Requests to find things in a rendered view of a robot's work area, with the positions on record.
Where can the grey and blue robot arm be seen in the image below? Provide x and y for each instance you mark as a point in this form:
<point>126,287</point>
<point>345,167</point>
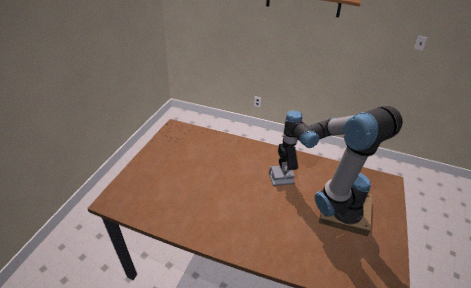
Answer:
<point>361,131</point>

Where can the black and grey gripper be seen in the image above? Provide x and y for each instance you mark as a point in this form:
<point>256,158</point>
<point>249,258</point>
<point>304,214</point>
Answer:
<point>283,157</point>

